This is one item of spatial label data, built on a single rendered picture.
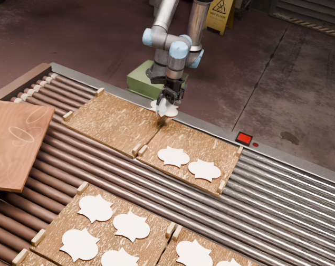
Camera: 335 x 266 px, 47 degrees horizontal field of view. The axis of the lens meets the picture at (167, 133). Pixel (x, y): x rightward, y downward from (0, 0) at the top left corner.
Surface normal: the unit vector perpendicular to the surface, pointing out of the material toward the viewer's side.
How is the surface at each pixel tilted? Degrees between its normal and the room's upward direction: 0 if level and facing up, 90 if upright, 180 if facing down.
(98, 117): 0
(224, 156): 0
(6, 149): 0
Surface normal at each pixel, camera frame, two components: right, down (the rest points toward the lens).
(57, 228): 0.15, -0.76
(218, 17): -0.43, 0.33
